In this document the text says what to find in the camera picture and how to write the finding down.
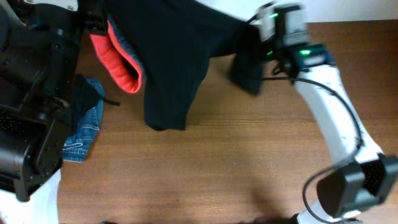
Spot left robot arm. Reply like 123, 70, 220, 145
1, 0, 108, 223

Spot blue denim jeans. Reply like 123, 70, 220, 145
62, 77, 106, 163

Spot black garment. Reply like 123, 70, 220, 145
68, 74, 120, 135

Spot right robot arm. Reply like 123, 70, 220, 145
256, 2, 397, 224

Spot right black cable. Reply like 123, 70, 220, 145
248, 9, 364, 224

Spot black leggings with red waistband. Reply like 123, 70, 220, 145
105, 0, 262, 131

